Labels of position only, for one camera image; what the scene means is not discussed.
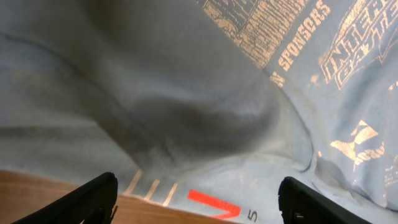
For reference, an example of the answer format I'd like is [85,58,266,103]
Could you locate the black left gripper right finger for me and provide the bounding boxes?
[278,177,370,224]

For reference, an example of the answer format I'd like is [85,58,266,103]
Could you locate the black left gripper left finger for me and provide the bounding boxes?
[14,172,118,224]

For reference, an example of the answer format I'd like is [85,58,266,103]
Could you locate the light blue printed t-shirt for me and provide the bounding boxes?
[1,0,397,223]

